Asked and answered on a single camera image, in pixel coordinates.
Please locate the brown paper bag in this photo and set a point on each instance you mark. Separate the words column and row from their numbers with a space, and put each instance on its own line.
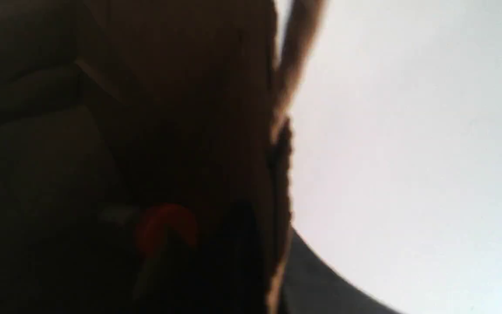
column 143, row 103

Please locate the clear tube orange cap front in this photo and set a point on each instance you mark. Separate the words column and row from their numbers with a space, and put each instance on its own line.
column 161, row 239

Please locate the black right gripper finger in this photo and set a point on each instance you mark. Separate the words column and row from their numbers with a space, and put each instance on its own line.
column 310, row 286

